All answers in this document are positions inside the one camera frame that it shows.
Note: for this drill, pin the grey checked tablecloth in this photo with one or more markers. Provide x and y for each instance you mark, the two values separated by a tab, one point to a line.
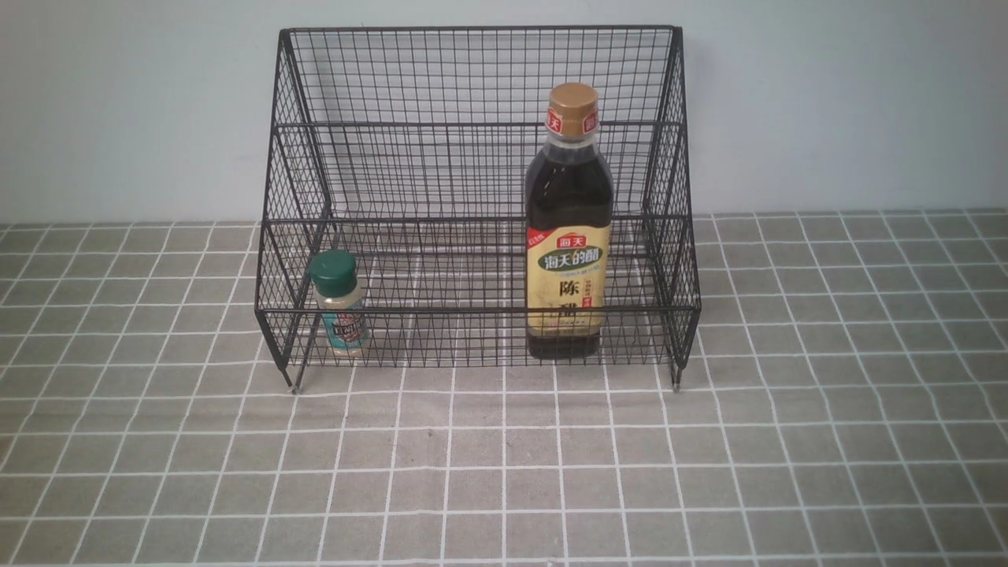
844	405

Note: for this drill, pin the small green-capped seasoning bottle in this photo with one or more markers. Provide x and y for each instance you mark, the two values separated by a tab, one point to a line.
338	294

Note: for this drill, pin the dark vinegar bottle yellow label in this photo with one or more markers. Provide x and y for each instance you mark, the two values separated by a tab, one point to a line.
568	204

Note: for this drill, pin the black wire mesh shelf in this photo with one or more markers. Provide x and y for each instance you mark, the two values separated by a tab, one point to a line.
408	148

